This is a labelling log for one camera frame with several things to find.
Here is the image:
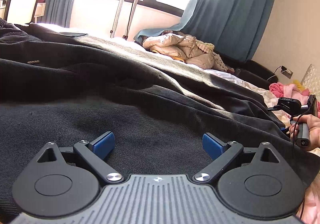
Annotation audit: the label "wall socket with charger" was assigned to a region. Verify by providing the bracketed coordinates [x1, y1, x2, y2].
[267, 65, 293, 81]

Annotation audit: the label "pink fleece robe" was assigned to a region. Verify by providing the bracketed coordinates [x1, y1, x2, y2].
[268, 83, 319, 116]

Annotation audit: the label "black ribbed trousers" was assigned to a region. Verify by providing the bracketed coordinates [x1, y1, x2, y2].
[1, 36, 319, 223]

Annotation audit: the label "teal right curtain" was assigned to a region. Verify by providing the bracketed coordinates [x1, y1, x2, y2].
[133, 0, 281, 63]

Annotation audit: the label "white quilted headboard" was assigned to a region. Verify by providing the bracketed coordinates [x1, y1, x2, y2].
[301, 64, 320, 96]

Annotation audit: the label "cream knitted blanket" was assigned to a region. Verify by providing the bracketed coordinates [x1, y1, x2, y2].
[195, 40, 228, 72]

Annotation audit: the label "beige puffer jacket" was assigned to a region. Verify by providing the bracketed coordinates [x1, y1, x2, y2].
[143, 33, 203, 65]

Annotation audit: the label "person's right hand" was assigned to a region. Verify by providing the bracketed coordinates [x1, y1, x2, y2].
[293, 114, 320, 152]

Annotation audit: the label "dark denim jeans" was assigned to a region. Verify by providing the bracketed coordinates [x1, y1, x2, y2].
[0, 17, 89, 65]

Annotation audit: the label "pastel bed sheet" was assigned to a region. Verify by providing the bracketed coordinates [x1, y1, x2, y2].
[36, 23, 319, 223]

